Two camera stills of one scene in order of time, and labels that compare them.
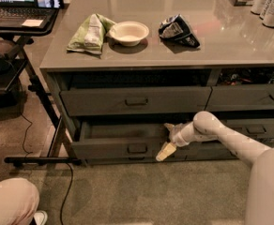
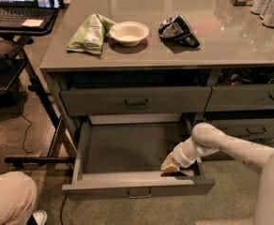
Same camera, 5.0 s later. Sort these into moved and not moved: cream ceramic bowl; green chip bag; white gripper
Moved: white gripper
Not moved: green chip bag; cream ceramic bowl
